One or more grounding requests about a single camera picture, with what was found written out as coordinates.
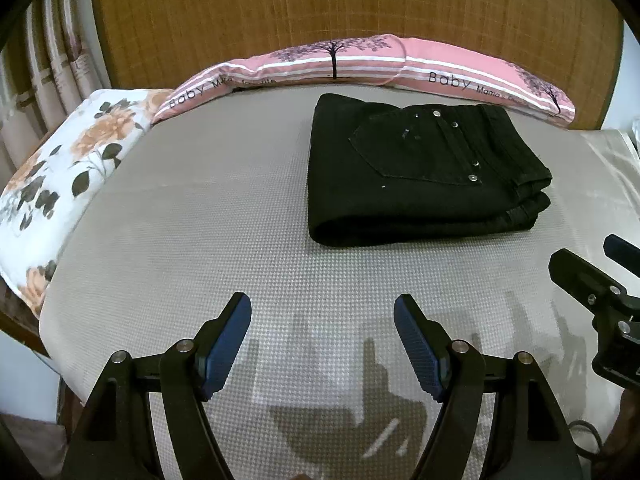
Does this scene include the black pants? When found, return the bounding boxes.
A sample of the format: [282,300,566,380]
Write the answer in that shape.
[307,93,552,247]

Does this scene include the white floral pillow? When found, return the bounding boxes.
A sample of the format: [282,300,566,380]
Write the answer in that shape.
[1,89,171,318]

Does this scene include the pink striped long pillow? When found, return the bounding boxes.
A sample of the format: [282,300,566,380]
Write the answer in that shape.
[152,34,576,127]

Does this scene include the beige striped curtain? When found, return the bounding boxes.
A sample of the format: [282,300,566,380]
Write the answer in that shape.
[1,0,111,184]

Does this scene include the brown wooden headboard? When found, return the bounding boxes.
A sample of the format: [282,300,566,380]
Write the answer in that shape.
[92,0,623,130]

